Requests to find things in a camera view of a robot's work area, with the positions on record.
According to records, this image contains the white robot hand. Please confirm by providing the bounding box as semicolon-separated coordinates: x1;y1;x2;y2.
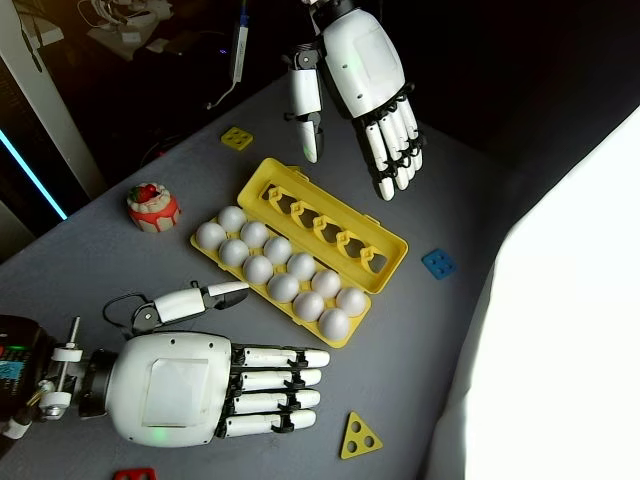
281;8;427;202
104;281;332;448

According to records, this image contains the white toy egg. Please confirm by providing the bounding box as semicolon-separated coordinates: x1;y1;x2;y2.
242;254;275;286
317;308;351;341
194;220;227;251
239;220;271;250
335;286;369;319
292;291;326;323
218;237;250;268
286;252;318;282
262;235;295;266
267;273;301;304
217;204;249;234
310;268;343;299

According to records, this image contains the yellow egg carton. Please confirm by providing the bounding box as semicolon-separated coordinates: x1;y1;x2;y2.
189;157;410;349

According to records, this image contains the yellow rectangular holed block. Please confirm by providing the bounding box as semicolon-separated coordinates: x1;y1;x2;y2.
220;126;254;152

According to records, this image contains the strawberry cream toy cake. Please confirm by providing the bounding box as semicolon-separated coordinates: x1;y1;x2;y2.
125;181;181;235

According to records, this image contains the yellow triangle holed block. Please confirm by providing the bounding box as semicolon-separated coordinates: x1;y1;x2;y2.
339;410;385;461

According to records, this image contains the blue holed block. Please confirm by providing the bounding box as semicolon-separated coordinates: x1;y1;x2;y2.
421;248;459;281

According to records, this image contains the white desk clutter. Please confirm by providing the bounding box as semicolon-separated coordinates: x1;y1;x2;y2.
77;0;169;56

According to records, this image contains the grey table cloth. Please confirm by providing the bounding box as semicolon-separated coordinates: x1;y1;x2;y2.
0;74;531;480

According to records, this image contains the cyan light strip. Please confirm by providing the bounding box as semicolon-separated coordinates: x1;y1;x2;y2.
0;128;69;221

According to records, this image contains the white door panel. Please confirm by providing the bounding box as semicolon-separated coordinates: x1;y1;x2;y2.
0;0;109;201

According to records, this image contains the white backdrop sheet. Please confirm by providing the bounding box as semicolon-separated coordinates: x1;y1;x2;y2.
429;94;640;480

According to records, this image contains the white adapter with cable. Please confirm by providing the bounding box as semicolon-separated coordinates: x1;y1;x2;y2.
207;0;251;110

